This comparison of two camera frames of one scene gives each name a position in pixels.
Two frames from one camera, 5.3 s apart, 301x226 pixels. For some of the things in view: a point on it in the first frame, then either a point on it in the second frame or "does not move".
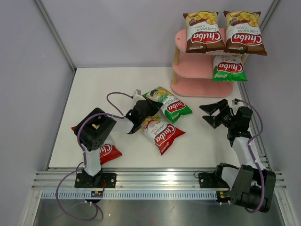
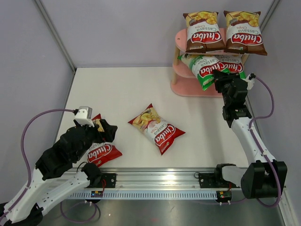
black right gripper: [214, 120] -> [221, 77]
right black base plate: [212, 180] does not move
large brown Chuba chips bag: [243, 34] does not move
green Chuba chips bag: [173, 108] -> [203, 67]
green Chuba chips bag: [228, 68] does not move
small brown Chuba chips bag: [203, 32] does not move
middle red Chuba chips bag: [162, 133] does not move
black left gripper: [155, 106] -> [108, 134]
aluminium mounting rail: [137, 179] does not move
